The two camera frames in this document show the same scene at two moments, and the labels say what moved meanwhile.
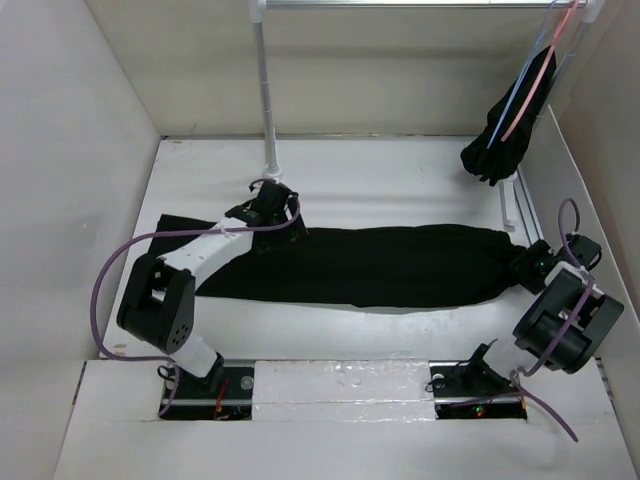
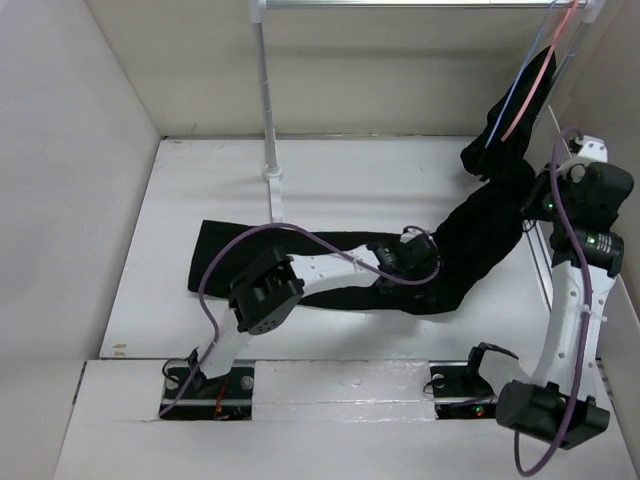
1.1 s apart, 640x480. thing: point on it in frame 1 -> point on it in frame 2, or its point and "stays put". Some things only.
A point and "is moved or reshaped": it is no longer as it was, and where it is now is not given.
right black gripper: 534,250 -> 544,182
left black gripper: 292,232 -> 427,269
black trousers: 352,268 is moved or reshaped
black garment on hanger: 504,157 stays put
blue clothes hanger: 544,22 stays put
